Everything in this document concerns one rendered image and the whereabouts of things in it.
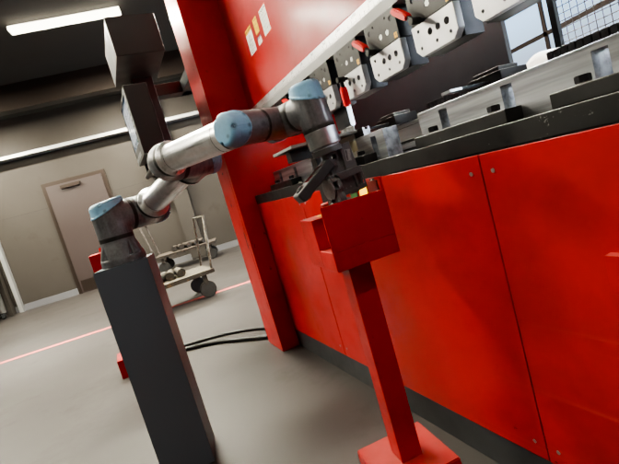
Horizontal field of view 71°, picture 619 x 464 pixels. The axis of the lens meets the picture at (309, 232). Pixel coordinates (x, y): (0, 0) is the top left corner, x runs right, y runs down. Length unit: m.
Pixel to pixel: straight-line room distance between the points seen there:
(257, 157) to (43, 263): 7.54
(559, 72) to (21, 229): 9.26
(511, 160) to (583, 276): 0.25
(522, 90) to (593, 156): 0.27
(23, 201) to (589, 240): 9.30
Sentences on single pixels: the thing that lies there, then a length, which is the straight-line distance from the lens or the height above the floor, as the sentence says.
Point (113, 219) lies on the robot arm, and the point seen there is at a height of 0.93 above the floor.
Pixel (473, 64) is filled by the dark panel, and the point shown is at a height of 1.12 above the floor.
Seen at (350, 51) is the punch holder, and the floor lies 1.23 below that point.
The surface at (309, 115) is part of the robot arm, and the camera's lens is 0.98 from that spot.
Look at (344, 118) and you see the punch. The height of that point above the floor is 1.06.
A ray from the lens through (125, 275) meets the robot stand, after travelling 1.59.
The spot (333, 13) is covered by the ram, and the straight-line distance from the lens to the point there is 1.57.
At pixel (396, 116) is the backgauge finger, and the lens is 1.73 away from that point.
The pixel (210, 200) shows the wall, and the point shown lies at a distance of 9.02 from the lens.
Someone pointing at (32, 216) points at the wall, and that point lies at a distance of 9.57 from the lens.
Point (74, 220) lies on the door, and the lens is 9.31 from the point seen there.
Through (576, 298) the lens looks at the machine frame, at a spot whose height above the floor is 0.52.
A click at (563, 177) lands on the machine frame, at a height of 0.76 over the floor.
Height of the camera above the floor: 0.87
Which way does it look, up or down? 7 degrees down
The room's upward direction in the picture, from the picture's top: 16 degrees counter-clockwise
